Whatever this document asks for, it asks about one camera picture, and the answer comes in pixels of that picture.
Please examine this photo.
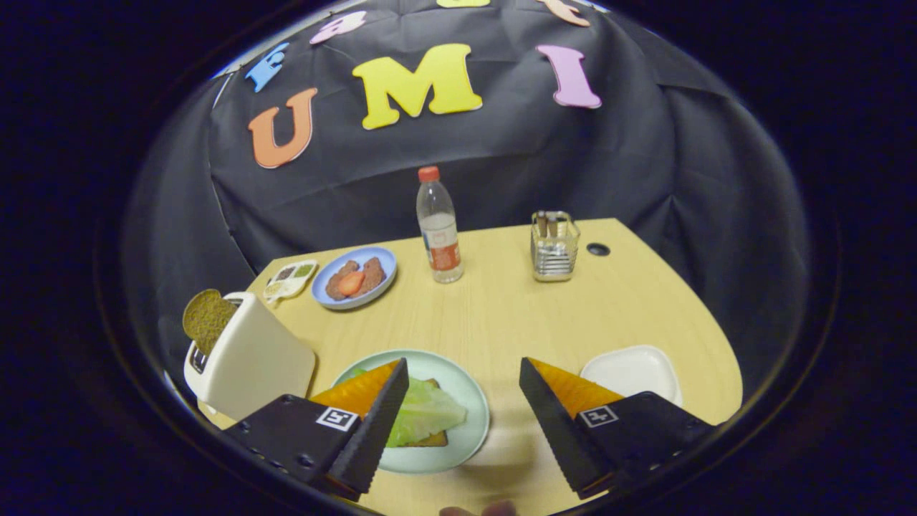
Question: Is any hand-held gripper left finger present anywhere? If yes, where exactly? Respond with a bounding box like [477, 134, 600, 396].
[224, 357, 411, 502]

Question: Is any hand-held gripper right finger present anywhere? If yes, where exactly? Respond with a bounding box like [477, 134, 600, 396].
[519, 356, 717, 500]

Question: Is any green lettuce leaf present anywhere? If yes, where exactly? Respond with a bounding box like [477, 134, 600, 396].
[351, 368, 468, 449]

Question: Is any brown bread slice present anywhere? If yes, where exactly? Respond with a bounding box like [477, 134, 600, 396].
[405, 378, 449, 448]
[182, 289, 239, 357]

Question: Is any pale green round plate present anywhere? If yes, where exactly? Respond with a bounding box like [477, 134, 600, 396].
[331, 349, 491, 474]

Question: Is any white square plate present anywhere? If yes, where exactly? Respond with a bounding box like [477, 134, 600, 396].
[580, 345, 683, 406]

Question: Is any white toaster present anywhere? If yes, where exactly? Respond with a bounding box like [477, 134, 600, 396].
[183, 291, 317, 422]

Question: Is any brown meat patty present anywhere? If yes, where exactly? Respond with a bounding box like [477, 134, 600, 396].
[326, 260, 361, 300]
[358, 257, 387, 296]

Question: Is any white divided seasoning dish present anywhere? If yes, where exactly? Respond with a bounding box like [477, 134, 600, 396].
[263, 259, 319, 302]

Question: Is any blue round plate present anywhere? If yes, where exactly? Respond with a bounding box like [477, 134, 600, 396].
[312, 247, 398, 311]

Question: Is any clear plastic water bottle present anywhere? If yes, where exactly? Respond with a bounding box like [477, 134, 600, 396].
[416, 166, 464, 284]

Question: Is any metal wire utensil holder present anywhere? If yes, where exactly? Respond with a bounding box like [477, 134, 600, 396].
[530, 211, 581, 282]

